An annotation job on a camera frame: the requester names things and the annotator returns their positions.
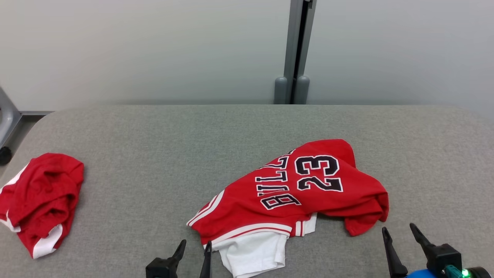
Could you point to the grey cylindrical post foot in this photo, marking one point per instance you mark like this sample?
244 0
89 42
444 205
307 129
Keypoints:
280 90
302 90

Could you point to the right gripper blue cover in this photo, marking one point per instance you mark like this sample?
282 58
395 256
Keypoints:
422 274

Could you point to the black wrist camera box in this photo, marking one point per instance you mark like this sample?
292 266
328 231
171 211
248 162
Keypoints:
158 269
444 256

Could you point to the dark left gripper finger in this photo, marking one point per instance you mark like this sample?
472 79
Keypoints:
179 253
207 262

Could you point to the red shorts with white trim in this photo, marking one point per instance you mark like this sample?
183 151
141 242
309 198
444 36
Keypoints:
42 193

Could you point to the black caster wheel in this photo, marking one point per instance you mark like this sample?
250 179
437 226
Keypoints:
4 155

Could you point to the grey partition post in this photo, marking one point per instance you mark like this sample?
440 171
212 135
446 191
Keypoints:
290 38

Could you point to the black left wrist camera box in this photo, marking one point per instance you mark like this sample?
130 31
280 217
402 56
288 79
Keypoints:
158 269

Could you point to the red basketball jersey number 23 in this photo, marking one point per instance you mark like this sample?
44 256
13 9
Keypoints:
328 200

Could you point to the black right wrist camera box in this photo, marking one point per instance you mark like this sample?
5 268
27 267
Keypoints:
444 256

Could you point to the teal right wrist camera connector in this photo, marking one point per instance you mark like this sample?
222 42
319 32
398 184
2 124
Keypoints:
452 272

